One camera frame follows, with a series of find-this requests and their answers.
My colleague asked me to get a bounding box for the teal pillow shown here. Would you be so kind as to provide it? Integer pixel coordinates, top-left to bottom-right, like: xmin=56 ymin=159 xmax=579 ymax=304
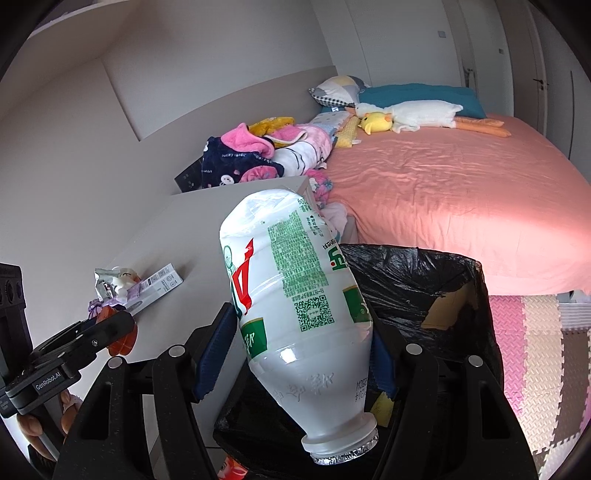
xmin=358 ymin=84 xmax=488 ymax=120

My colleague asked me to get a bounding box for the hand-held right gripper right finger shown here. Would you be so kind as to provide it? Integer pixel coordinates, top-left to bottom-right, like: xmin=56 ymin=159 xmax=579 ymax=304
xmin=369 ymin=323 xmax=539 ymax=480

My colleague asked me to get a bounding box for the patchwork pillow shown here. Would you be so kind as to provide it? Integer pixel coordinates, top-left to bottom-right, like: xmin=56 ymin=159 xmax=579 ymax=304
xmin=308 ymin=75 xmax=370 ymax=112

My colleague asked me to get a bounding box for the orange translucent plastic piece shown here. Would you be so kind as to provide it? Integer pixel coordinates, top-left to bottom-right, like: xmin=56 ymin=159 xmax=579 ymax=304
xmin=98 ymin=307 xmax=139 ymax=357

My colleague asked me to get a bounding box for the navy printed fleece blanket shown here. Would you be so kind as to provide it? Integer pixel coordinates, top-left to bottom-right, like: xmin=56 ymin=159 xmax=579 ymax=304
xmin=201 ymin=136 xmax=284 ymax=188

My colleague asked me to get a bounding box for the yellow dotted cloth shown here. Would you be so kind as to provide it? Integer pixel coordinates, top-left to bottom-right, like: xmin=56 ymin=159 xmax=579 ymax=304
xmin=333 ymin=115 xmax=363 ymax=148

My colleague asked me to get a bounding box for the small white toy figure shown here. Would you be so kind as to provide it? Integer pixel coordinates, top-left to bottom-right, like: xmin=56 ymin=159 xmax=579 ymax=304
xmin=113 ymin=266 xmax=140 ymax=297

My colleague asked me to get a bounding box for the white rectangular carton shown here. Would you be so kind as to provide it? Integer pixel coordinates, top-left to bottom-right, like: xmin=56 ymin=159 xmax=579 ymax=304
xmin=133 ymin=263 xmax=183 ymax=315

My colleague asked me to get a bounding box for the yellow duck plush toy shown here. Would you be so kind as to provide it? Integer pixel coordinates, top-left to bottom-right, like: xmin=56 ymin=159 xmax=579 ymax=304
xmin=360 ymin=112 xmax=396 ymax=136

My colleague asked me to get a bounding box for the pink floral cloth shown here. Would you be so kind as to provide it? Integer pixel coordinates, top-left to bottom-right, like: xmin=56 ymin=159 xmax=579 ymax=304
xmin=305 ymin=168 xmax=347 ymax=232

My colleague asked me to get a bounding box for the white plastic bottle green label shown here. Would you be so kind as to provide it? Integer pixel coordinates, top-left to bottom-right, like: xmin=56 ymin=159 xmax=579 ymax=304
xmin=218 ymin=188 xmax=380 ymax=466

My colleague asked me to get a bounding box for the pink fleece blanket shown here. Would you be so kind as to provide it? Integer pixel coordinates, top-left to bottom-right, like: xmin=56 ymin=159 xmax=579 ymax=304
xmin=222 ymin=122 xmax=331 ymax=183

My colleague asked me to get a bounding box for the white cartoon print blanket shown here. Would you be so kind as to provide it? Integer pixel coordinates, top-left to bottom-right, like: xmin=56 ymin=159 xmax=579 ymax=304
xmin=272 ymin=138 xmax=333 ymax=178

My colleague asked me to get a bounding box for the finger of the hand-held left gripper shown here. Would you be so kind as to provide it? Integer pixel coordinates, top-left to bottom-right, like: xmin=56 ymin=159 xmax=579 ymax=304
xmin=28 ymin=309 xmax=136 ymax=377

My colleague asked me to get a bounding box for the yellow plush cloth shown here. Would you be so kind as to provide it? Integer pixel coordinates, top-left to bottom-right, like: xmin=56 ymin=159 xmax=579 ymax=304
xmin=249 ymin=117 xmax=296 ymax=137

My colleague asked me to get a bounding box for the crumpled silver wrapper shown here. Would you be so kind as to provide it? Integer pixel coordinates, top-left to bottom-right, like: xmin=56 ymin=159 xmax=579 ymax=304
xmin=95 ymin=268 xmax=117 ymax=301

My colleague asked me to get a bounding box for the white goose plush toy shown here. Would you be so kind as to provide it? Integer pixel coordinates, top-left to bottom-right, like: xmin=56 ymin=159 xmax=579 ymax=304
xmin=355 ymin=99 xmax=512 ymax=138

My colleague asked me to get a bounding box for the purple wrapper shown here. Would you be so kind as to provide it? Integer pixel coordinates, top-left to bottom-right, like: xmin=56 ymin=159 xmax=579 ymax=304
xmin=88 ymin=286 xmax=139 ymax=320

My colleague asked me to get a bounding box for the pastel foam floor mat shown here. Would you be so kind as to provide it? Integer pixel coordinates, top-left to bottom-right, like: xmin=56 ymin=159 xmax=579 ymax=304
xmin=485 ymin=291 xmax=591 ymax=462

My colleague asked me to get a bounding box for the cardboard bin with black bag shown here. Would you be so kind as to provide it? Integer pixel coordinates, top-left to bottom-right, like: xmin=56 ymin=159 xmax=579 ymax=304
xmin=212 ymin=242 xmax=504 ymax=480

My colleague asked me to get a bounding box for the white door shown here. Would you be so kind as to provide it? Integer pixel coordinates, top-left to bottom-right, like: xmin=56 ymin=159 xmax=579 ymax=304
xmin=445 ymin=0 xmax=515 ymax=116

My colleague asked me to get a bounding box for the bed with pink sheet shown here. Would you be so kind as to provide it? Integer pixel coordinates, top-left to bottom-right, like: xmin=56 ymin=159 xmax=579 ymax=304
xmin=323 ymin=113 xmax=591 ymax=296

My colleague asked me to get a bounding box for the white wardrobe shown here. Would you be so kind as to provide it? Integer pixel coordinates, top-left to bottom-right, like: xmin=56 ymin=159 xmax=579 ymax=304
xmin=512 ymin=0 xmax=591 ymax=155

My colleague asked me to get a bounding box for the person's left hand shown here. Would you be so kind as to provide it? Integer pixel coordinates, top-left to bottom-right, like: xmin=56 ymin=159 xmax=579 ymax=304
xmin=16 ymin=389 xmax=84 ymax=461

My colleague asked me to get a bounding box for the red snack packet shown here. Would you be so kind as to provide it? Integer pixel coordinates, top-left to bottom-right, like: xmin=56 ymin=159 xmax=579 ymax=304
xmin=217 ymin=455 xmax=250 ymax=480

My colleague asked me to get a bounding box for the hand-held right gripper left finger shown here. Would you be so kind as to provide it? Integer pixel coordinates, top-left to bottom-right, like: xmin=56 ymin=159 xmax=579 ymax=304
xmin=53 ymin=302 xmax=241 ymax=480

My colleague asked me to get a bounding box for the black wall panel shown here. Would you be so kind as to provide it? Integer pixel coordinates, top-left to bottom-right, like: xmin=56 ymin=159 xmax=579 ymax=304
xmin=174 ymin=156 xmax=204 ymax=193

